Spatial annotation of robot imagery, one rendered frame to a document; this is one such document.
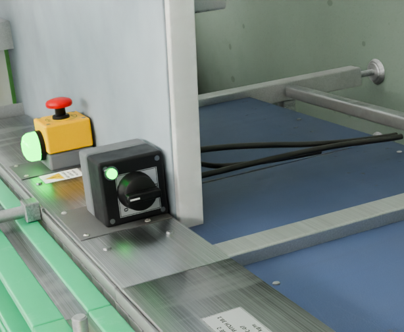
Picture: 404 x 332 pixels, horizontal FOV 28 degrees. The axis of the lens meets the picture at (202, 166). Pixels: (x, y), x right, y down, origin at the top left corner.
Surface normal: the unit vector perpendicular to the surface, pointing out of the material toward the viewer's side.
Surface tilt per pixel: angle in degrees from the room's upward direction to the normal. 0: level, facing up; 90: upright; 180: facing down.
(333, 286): 90
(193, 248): 90
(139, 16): 0
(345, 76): 90
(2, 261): 90
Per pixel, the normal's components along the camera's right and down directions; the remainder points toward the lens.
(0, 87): 0.42, 0.22
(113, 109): -0.90, 0.21
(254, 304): -0.10, -0.95
